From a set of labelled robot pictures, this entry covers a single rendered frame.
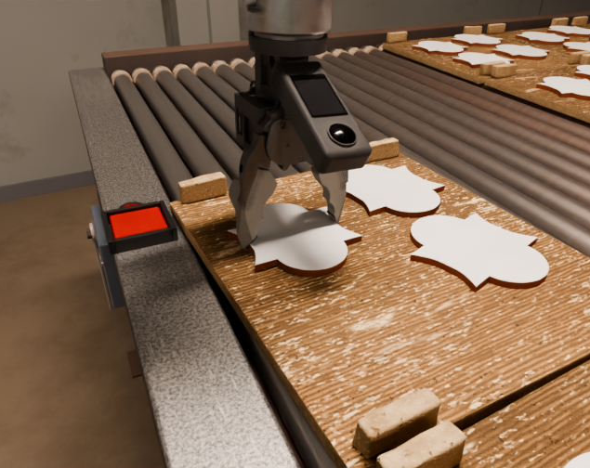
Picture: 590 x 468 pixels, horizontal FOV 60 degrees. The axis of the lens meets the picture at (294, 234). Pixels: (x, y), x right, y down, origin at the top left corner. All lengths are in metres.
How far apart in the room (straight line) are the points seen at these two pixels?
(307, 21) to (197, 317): 0.28
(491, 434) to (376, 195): 0.34
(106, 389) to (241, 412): 1.35
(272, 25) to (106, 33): 2.39
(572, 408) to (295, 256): 0.27
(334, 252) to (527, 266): 0.19
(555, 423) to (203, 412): 0.25
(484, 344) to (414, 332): 0.06
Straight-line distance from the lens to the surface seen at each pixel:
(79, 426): 1.67
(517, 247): 0.57
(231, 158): 0.81
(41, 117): 2.88
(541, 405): 0.42
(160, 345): 0.47
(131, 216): 0.64
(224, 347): 0.46
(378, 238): 0.56
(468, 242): 0.56
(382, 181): 0.67
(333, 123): 0.43
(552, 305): 0.52
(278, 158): 0.49
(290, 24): 0.46
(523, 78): 1.27
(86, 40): 2.82
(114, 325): 1.95
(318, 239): 0.54
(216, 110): 1.04
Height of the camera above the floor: 1.23
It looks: 32 degrees down
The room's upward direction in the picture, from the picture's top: straight up
